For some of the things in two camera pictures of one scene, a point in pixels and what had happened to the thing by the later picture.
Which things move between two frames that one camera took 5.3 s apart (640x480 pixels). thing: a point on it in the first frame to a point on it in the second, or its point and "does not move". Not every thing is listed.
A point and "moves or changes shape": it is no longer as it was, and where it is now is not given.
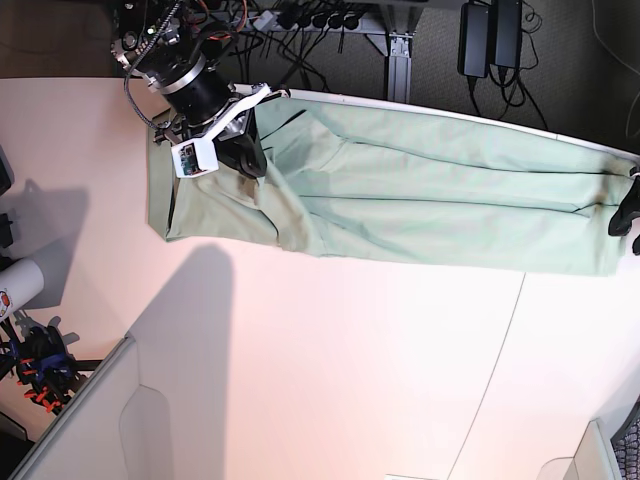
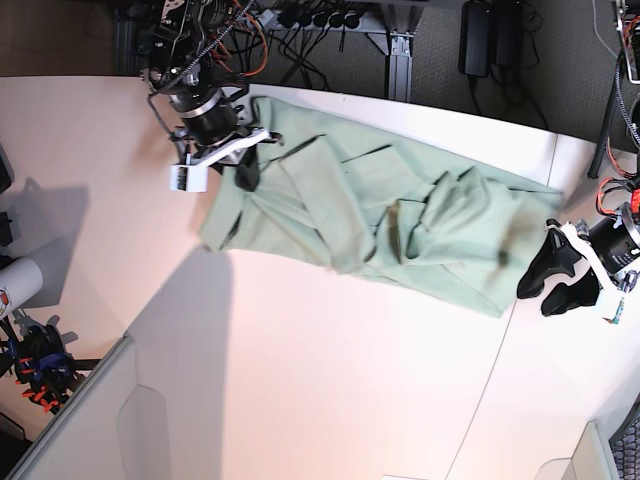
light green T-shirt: [339, 181] moves or changes shape
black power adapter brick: [473, 42] does not move
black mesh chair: [626, 446] does not move
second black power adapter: [507, 22] does not move
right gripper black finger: [628, 211] to [557, 256]
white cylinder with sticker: [20, 283] does not move
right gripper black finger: [636, 245] to [562, 298]
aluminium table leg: [399, 68] does not move
